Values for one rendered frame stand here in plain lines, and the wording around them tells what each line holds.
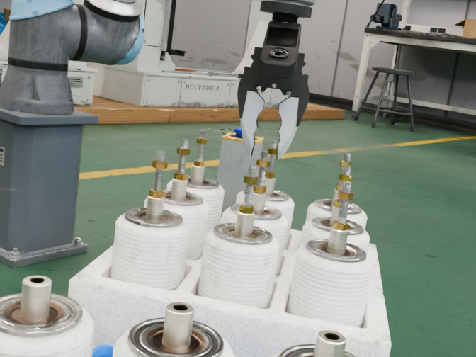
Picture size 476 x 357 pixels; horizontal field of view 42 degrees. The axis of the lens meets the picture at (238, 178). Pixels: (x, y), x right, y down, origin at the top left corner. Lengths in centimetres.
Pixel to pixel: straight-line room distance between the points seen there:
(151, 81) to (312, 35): 339
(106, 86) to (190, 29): 409
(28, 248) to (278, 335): 70
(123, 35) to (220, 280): 71
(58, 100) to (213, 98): 265
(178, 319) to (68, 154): 87
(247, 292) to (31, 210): 64
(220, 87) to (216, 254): 319
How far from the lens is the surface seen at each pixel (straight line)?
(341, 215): 77
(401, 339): 121
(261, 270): 77
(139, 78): 347
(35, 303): 52
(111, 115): 323
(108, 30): 132
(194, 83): 374
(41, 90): 128
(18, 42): 130
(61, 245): 137
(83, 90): 320
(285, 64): 78
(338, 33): 648
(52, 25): 129
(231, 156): 116
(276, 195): 102
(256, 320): 74
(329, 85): 648
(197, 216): 89
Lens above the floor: 49
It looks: 12 degrees down
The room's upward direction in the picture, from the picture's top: 8 degrees clockwise
